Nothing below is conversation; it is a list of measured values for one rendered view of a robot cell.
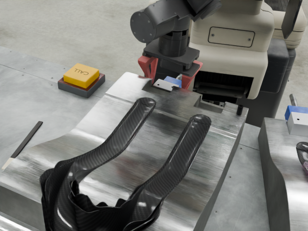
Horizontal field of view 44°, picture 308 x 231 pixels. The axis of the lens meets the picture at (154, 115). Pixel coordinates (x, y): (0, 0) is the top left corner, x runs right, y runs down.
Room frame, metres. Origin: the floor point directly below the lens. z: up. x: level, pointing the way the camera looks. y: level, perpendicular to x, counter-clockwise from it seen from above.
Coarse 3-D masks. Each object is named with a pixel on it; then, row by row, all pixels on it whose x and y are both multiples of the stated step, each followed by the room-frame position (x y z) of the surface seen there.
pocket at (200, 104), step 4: (200, 96) 0.60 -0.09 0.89; (200, 100) 0.60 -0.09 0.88; (196, 104) 0.59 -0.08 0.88; (200, 104) 0.60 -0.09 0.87; (204, 104) 0.60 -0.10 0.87; (208, 104) 0.60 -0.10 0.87; (212, 104) 0.60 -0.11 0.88; (200, 108) 0.60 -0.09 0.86; (204, 108) 0.60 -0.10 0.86; (208, 108) 0.60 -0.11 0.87; (212, 108) 0.59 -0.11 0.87; (216, 108) 0.59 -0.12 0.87; (220, 108) 0.59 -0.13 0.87; (216, 112) 0.59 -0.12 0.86; (220, 112) 0.59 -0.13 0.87
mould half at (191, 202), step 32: (128, 96) 0.58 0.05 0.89; (160, 96) 0.59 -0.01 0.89; (192, 96) 0.60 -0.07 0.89; (96, 128) 0.49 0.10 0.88; (160, 128) 0.50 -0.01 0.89; (224, 128) 0.51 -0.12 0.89; (32, 160) 0.36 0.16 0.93; (128, 160) 0.41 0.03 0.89; (160, 160) 0.43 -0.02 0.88; (224, 160) 0.44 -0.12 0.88; (0, 192) 0.32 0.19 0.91; (32, 192) 0.31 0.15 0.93; (96, 192) 0.31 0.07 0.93; (128, 192) 0.32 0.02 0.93; (192, 192) 0.35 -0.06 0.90; (0, 224) 0.30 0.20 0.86; (32, 224) 0.30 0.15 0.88; (160, 224) 0.27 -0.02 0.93; (192, 224) 0.28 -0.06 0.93
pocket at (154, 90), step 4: (148, 84) 0.64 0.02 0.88; (144, 88) 0.62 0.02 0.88; (148, 88) 0.64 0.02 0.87; (152, 88) 0.64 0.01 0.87; (156, 88) 0.64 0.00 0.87; (160, 88) 0.64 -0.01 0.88; (172, 88) 0.63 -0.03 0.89; (152, 92) 0.64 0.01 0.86; (156, 92) 0.64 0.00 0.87; (160, 92) 0.63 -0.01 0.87; (164, 92) 0.63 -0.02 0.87; (168, 92) 0.63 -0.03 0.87; (164, 96) 0.63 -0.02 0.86
